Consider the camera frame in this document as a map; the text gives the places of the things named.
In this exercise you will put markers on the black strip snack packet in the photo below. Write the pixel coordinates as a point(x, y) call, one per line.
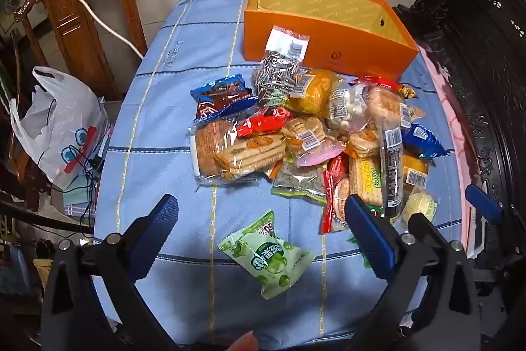
point(392, 174)

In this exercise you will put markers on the pink sheet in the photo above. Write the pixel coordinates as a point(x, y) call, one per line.
point(446, 104)

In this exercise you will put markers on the blue and brown wafer packet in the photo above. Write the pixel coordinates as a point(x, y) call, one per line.
point(220, 96)

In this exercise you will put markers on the teal folded cloth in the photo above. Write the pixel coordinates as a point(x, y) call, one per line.
point(78, 199)

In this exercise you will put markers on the gold wrapped candy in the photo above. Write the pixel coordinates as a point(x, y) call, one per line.
point(409, 92)

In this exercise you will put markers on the pale bread packet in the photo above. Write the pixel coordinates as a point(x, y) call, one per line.
point(384, 104)

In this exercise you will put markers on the dark carved wooden furniture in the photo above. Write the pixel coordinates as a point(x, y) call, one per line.
point(472, 46)

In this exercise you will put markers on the carved wooden chair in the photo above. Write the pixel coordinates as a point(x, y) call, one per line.
point(70, 26)

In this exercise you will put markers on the white candy packet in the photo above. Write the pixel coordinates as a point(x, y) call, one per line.
point(347, 110)

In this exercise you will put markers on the finger biscuits packet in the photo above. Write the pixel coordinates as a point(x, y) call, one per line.
point(250, 153)

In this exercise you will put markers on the pink edged cracker packet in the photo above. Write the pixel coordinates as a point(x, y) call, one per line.
point(306, 133)

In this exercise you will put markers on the green candy packet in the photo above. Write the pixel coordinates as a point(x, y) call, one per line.
point(271, 256)

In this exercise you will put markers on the pale yellow pastry packet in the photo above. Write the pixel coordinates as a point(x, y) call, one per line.
point(421, 205)

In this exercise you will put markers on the brown bread slice packet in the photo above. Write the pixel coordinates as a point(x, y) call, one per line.
point(209, 149)

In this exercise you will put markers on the small red snack packet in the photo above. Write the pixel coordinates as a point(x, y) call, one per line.
point(263, 122)

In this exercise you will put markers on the yellow cake packet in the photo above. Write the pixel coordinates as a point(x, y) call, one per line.
point(312, 94)

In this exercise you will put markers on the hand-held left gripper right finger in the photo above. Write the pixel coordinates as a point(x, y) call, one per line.
point(370, 236)

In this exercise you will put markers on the tan snack packet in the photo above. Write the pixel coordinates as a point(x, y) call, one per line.
point(417, 112)

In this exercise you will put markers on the orange cardboard box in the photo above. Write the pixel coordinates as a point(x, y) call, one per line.
point(349, 46)

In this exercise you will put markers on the yellow green cracker packet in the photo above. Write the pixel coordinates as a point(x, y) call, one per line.
point(363, 176)

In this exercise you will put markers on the flat red snack packet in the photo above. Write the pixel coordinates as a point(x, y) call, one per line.
point(378, 81)

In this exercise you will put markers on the red edged round bread packet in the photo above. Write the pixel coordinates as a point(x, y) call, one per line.
point(335, 194)

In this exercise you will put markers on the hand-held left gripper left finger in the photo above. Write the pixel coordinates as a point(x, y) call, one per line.
point(158, 236)

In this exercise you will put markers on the blue striped tablecloth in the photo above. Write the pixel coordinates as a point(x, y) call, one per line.
point(172, 129)

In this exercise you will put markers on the clear sunflower seeds packet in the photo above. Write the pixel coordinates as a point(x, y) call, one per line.
point(275, 75)

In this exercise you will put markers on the blue snack packet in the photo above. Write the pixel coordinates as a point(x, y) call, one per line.
point(423, 139)

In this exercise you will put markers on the green edged seeds packet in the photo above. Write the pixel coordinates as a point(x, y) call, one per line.
point(298, 180)

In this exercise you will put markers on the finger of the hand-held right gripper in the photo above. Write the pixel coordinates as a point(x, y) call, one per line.
point(485, 205)

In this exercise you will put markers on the white plastic bag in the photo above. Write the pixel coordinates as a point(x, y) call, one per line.
point(53, 129)

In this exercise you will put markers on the orange cake packet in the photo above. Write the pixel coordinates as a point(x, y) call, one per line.
point(415, 166)

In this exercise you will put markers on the person's left hand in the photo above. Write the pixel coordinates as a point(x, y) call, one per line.
point(244, 342)

